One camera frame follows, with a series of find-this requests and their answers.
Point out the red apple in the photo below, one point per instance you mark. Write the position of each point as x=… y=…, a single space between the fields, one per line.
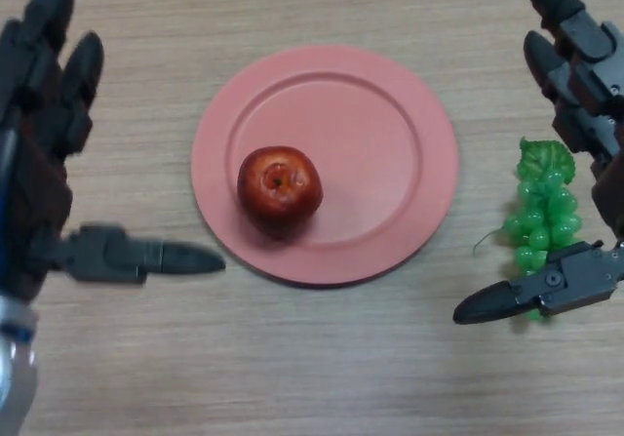
x=280 y=194

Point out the green grape bunch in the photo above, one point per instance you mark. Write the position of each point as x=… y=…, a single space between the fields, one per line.
x=543 y=211

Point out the pink round plate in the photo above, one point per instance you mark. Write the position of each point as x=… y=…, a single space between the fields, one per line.
x=370 y=163

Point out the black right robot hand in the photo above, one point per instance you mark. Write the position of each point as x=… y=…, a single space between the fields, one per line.
x=592 y=99

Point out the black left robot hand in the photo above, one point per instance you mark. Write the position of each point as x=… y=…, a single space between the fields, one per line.
x=34 y=129

